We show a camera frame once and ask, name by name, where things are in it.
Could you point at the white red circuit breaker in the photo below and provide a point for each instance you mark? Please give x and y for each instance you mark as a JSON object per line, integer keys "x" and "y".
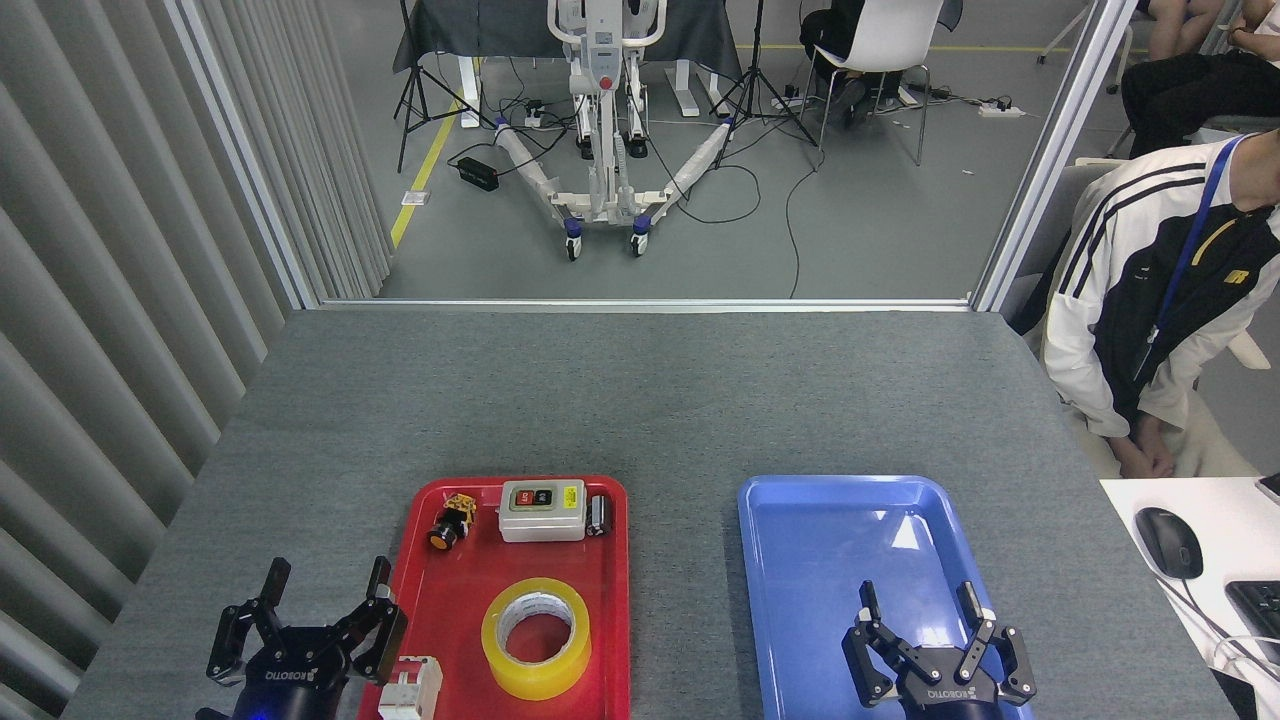
{"x": 412, "y": 690}

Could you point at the silver post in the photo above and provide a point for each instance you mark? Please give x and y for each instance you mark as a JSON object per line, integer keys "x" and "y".
{"x": 1055, "y": 150}
{"x": 240, "y": 150}

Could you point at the black tripod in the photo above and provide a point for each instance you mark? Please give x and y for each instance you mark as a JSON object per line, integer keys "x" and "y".
{"x": 415, "y": 80}
{"x": 755, "y": 80}

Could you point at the white switch box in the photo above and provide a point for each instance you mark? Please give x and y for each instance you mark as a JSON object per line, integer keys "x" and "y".
{"x": 540, "y": 520}

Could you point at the black keyboard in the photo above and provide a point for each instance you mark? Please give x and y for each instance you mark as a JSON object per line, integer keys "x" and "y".
{"x": 1258, "y": 607}

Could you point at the small black silver cylinder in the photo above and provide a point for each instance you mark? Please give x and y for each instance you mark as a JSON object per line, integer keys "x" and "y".
{"x": 598, "y": 516}

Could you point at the white wheeled stand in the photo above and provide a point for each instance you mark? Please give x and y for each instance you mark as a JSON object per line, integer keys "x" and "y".
{"x": 602, "y": 120}

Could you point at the blue plastic tray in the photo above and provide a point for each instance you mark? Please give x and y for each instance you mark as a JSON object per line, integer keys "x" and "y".
{"x": 810, "y": 560}

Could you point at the person's left hand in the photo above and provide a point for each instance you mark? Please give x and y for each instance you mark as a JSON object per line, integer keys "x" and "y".
{"x": 1158, "y": 445}

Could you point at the white desk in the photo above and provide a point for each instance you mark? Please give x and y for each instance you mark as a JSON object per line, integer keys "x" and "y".
{"x": 1215, "y": 530}

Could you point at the table with black cloth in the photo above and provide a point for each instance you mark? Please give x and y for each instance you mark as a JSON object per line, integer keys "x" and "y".
{"x": 500, "y": 30}

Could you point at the white socket strip with plugs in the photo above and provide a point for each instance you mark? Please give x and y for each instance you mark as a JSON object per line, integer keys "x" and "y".
{"x": 534, "y": 115}

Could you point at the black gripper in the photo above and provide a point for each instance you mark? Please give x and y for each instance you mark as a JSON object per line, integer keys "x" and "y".
{"x": 290, "y": 680}
{"x": 948, "y": 695}

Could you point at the black computer mouse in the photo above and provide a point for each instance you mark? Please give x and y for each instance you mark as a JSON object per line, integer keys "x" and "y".
{"x": 1168, "y": 543}

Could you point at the dark phone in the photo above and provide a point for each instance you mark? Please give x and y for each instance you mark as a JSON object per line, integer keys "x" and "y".
{"x": 1270, "y": 487}

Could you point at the white chair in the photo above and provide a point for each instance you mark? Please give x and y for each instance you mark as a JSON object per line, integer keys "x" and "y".
{"x": 885, "y": 40}

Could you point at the red plastic tray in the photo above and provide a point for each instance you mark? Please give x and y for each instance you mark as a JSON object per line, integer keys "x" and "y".
{"x": 450, "y": 610}

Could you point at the yellow black push button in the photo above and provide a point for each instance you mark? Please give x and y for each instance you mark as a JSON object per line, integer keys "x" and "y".
{"x": 448, "y": 528}

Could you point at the person on white chair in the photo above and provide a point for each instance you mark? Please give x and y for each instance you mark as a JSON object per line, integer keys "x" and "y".
{"x": 835, "y": 35}

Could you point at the person's right hand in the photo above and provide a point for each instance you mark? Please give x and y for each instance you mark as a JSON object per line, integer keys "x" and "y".
{"x": 1133, "y": 460}

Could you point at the white power strip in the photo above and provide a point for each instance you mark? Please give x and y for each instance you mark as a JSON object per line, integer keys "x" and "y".
{"x": 1002, "y": 111}

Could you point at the silver rail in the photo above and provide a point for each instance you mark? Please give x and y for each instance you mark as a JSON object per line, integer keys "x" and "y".
{"x": 640, "y": 304}

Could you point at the black power adapter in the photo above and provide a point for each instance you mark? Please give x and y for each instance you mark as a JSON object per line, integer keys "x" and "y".
{"x": 478, "y": 174}

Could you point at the yellow tape roll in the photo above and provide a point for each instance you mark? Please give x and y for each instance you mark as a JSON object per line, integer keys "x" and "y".
{"x": 500, "y": 655}

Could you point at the person in black trousers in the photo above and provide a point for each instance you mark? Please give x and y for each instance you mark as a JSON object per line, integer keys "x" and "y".
{"x": 1180, "y": 85}

